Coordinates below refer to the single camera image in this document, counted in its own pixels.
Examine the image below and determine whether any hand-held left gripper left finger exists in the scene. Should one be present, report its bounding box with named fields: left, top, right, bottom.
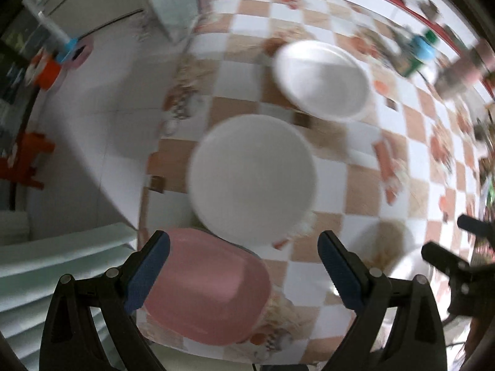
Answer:
left=39, top=230, right=171, bottom=371

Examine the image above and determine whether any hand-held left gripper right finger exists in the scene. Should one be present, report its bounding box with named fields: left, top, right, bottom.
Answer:
left=318, top=231, right=451, bottom=371

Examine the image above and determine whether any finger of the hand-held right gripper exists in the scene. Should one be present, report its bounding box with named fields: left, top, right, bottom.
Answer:
left=421, top=241, right=476, bottom=279
left=457, top=214, right=495, bottom=246

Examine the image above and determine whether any white foam bowl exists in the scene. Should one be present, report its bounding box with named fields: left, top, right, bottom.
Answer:
left=387, top=247, right=439, bottom=306

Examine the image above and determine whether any pink square plate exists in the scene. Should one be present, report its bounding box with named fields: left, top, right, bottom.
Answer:
left=140, top=228, right=272, bottom=347

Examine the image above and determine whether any small white foam plate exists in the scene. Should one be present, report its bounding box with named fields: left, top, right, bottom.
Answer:
left=187, top=114, right=318, bottom=246

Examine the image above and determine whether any large white foam plate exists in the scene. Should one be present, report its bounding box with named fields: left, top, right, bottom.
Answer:
left=272, top=40, right=372, bottom=123

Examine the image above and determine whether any pale green slatted chair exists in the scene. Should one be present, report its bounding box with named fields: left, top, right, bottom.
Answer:
left=0, top=211, right=138, bottom=356

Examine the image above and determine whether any pink and grey tumbler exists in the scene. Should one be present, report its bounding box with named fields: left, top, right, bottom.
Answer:
left=432, top=40, right=495, bottom=99

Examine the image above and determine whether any orange plastic stool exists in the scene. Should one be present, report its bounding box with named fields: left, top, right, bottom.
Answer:
left=0, top=131, right=55, bottom=191

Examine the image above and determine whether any green capped drink bottle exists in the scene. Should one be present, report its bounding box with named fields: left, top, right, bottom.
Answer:
left=400, top=29, right=439, bottom=79

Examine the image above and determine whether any pink round stool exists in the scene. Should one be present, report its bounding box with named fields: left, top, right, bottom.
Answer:
left=54, top=36, right=96, bottom=69

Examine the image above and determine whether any checkered printed tablecloth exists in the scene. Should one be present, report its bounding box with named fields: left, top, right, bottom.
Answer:
left=135, top=0, right=495, bottom=365

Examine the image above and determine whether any beige cabinet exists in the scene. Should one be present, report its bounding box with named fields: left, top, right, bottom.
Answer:
left=21, top=0, right=155, bottom=41

